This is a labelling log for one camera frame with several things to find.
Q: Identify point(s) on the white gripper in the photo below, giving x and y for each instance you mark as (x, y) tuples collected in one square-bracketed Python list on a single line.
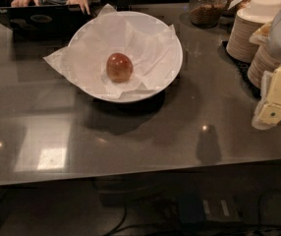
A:
[(268, 110)]

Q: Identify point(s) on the red apple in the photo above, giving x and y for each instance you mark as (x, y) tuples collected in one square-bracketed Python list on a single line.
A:
[(119, 68)]

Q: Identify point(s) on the white paper bowl stack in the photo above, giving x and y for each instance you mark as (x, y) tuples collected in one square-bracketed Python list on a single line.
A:
[(262, 11)]

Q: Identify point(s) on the front stack paper plates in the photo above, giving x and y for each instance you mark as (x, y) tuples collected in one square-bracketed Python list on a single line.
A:
[(261, 62)]

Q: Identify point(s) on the black mat under plates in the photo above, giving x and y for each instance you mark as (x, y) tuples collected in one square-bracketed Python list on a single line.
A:
[(242, 69)]

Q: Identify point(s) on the tall stack paper plates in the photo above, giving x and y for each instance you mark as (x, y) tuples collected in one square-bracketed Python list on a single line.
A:
[(239, 46)]

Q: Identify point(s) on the glass jar with grains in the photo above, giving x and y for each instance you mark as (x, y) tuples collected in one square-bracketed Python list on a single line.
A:
[(206, 13)]

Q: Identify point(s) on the black power box under table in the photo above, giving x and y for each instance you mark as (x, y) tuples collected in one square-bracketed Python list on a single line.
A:
[(194, 209)]

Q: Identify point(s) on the white paper liner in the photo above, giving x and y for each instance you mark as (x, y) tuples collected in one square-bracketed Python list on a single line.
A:
[(91, 63)]

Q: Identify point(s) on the black laptop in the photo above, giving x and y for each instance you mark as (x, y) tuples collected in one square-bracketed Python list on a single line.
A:
[(44, 22)]

